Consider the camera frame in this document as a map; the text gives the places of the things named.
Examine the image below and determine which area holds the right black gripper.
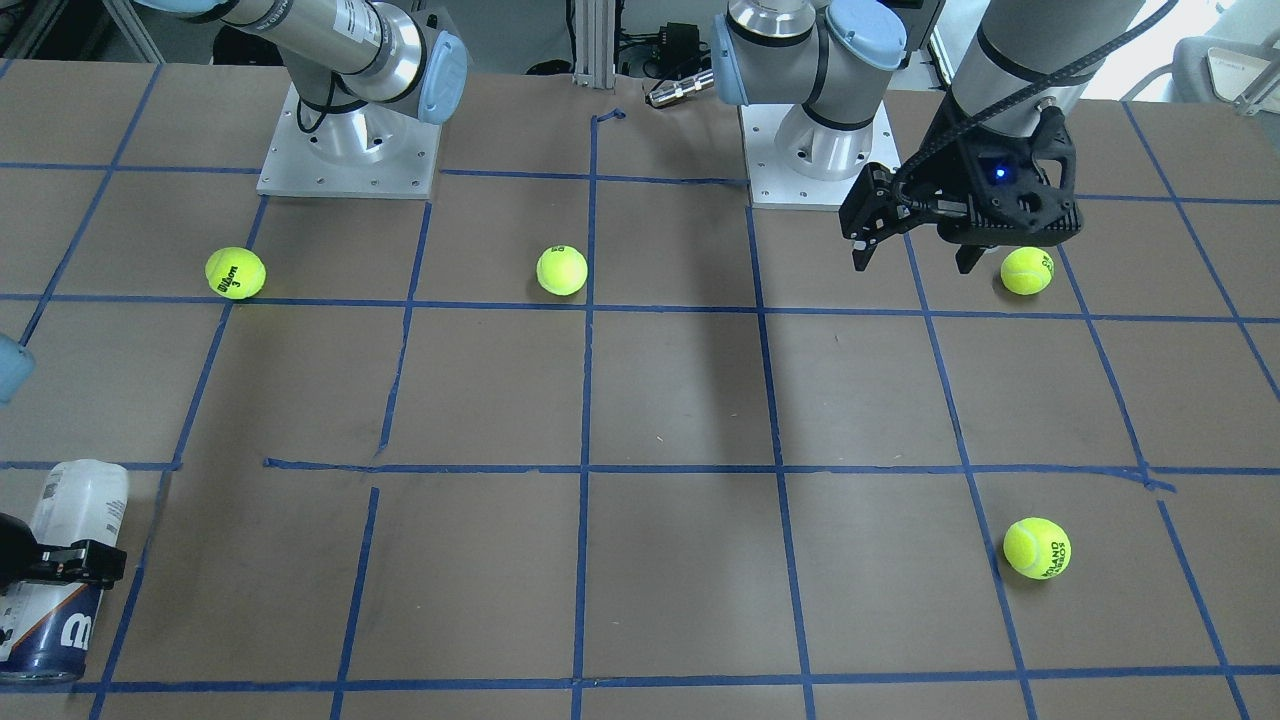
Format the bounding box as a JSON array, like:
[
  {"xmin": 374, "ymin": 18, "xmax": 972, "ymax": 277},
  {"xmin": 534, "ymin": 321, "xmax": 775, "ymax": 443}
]
[{"xmin": 1, "ymin": 512, "xmax": 128, "ymax": 597}]

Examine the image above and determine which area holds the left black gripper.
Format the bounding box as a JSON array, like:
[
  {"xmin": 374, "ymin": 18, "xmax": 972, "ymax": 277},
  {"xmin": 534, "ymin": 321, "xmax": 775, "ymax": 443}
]
[{"xmin": 838, "ymin": 105, "xmax": 1083, "ymax": 275}]

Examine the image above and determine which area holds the white blue tennis ball can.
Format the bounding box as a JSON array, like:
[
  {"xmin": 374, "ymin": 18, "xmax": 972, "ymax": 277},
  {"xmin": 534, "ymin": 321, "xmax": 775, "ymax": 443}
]
[{"xmin": 1, "ymin": 459, "xmax": 131, "ymax": 685}]

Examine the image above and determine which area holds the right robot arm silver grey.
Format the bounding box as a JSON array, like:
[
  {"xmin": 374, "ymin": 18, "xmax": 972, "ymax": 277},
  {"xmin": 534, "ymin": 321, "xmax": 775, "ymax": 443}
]
[{"xmin": 152, "ymin": 1, "xmax": 468, "ymax": 201}]

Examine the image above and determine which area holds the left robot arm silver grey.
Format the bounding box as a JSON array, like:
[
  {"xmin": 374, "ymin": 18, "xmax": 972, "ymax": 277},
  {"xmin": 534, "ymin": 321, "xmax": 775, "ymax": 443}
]
[{"xmin": 710, "ymin": 1, "xmax": 1151, "ymax": 274}]

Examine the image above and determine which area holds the tennis ball near left gripper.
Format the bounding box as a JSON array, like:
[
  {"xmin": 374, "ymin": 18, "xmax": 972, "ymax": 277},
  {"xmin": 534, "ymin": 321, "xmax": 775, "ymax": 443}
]
[{"xmin": 998, "ymin": 247, "xmax": 1056, "ymax": 296}]

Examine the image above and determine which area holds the tennis ball Wilson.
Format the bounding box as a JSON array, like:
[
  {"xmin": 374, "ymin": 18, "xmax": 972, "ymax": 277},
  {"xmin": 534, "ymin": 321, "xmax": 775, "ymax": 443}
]
[{"xmin": 204, "ymin": 247, "xmax": 268, "ymax": 300}]

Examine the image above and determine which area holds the tennis ball bottom corner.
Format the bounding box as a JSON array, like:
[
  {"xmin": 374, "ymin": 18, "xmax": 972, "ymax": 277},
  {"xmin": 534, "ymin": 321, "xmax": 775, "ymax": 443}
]
[{"xmin": 1002, "ymin": 518, "xmax": 1073, "ymax": 580}]

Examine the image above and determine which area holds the tennis ball Roland Garros centre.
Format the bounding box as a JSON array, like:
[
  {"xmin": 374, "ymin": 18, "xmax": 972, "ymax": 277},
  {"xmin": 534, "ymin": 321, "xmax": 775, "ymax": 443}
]
[{"xmin": 535, "ymin": 245, "xmax": 589, "ymax": 297}]

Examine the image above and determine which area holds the silver metal connector plug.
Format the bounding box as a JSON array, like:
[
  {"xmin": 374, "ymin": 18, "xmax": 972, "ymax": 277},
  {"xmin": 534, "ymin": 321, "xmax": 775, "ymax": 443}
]
[{"xmin": 644, "ymin": 69, "xmax": 716, "ymax": 109}]

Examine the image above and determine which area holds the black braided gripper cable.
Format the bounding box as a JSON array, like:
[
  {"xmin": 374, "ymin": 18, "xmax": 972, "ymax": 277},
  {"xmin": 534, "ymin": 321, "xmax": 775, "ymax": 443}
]
[{"xmin": 890, "ymin": 0, "xmax": 1181, "ymax": 191}]

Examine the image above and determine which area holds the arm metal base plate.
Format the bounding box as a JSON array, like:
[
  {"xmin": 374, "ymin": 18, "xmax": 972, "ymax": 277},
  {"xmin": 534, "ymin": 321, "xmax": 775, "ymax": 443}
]
[
  {"xmin": 256, "ymin": 86, "xmax": 442, "ymax": 201},
  {"xmin": 740, "ymin": 104, "xmax": 901, "ymax": 211}
]

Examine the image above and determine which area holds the aluminium frame post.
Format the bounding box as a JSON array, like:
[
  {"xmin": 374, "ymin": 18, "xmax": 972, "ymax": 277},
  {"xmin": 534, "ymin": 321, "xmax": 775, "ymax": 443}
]
[{"xmin": 570, "ymin": 0, "xmax": 617, "ymax": 91}]

